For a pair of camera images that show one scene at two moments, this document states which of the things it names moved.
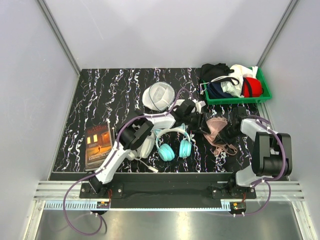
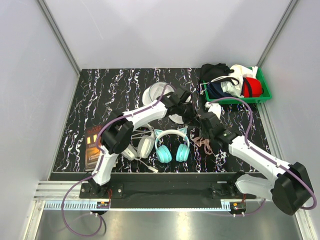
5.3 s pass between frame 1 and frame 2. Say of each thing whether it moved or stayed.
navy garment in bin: stayed
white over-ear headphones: stayed
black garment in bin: stayed
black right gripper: moved
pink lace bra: moved
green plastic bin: stayed
